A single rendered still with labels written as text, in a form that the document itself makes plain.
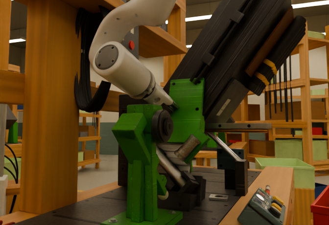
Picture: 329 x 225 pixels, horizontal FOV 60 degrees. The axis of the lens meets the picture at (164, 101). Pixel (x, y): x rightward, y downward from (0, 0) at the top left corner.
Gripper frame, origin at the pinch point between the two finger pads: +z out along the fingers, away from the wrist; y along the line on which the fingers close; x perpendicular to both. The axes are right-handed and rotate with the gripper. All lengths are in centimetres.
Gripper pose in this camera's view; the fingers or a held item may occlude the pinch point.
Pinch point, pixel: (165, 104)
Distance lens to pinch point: 88.6
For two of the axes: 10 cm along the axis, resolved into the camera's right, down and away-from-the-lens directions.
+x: -7.2, 6.9, 0.7
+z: 4.1, 3.4, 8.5
